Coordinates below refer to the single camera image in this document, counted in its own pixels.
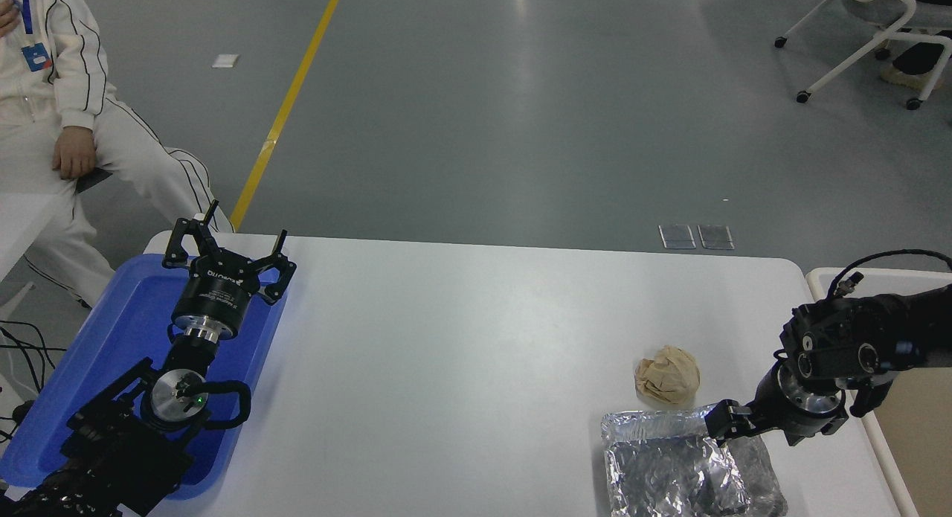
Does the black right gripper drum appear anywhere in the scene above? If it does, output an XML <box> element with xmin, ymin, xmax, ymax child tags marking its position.
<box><xmin>747</xmin><ymin>361</ymin><xmax>849</xmax><ymax>446</ymax></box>

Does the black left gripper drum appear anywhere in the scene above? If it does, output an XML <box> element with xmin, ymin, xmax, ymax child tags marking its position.
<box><xmin>172</xmin><ymin>254</ymin><xmax>262</xmax><ymax>333</ymax></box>

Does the silver foil tray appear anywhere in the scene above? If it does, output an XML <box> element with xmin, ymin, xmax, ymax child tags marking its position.
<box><xmin>601</xmin><ymin>407</ymin><xmax>788</xmax><ymax>517</ymax></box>

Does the person's left hand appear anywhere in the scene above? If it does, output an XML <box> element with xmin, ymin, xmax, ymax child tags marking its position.
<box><xmin>52</xmin><ymin>126</ymin><xmax>98</xmax><ymax>181</ymax></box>

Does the crumpled tan paper ball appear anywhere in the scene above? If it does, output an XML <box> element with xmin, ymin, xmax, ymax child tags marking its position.
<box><xmin>634</xmin><ymin>345</ymin><xmax>701</xmax><ymax>406</ymax></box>

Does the blue plastic tray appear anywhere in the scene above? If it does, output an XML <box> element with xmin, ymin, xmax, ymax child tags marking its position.
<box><xmin>0</xmin><ymin>253</ymin><xmax>289</xmax><ymax>501</ymax></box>

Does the dark stool seat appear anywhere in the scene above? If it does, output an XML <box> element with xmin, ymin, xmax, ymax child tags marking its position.
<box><xmin>74</xmin><ymin>167</ymin><xmax>112</xmax><ymax>195</ymax></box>

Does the large pale bin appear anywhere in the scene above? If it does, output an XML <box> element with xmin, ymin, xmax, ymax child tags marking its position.
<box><xmin>807</xmin><ymin>268</ymin><xmax>952</xmax><ymax>517</ymax></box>

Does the yellow floor tape line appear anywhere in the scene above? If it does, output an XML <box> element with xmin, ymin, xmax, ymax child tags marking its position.
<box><xmin>229</xmin><ymin>0</ymin><xmax>347</xmax><ymax>231</ymax></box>

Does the white side table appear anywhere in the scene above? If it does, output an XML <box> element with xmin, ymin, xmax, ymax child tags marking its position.
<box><xmin>0</xmin><ymin>192</ymin><xmax>66</xmax><ymax>321</ymax></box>

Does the white wheeled chair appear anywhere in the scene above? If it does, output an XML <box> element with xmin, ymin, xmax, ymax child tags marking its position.
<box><xmin>773</xmin><ymin>0</ymin><xmax>952</xmax><ymax>111</ymax></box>

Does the black cable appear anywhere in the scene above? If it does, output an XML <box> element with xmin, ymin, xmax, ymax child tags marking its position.
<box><xmin>0</xmin><ymin>400</ymin><xmax>35</xmax><ymax>443</ymax></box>
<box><xmin>0</xmin><ymin>320</ymin><xmax>57</xmax><ymax>396</ymax></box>

